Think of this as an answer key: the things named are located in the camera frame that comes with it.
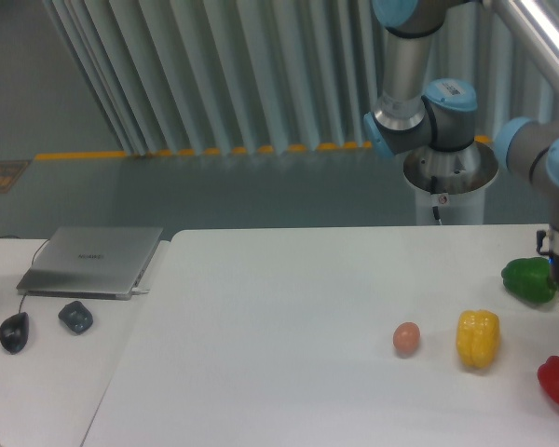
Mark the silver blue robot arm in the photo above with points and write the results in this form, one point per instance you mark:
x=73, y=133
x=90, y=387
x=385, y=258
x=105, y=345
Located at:
x=433, y=125

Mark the green bell pepper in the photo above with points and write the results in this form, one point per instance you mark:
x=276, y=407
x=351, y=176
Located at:
x=529, y=280

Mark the yellow bell pepper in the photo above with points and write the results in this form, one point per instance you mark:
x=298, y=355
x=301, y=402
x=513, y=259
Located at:
x=478, y=338

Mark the brown egg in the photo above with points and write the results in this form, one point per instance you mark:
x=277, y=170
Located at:
x=406, y=339

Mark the folding partition screen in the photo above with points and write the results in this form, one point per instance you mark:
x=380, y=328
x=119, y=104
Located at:
x=267, y=76

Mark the silver closed laptop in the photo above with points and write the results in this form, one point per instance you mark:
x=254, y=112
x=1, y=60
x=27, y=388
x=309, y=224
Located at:
x=91, y=262

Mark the black computer mouse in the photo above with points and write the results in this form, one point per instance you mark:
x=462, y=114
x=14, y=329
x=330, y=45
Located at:
x=14, y=333

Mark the brown floor sign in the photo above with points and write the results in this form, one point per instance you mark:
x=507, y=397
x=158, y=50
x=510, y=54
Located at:
x=10, y=171

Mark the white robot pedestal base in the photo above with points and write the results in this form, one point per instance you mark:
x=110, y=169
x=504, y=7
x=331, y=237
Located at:
x=450, y=188

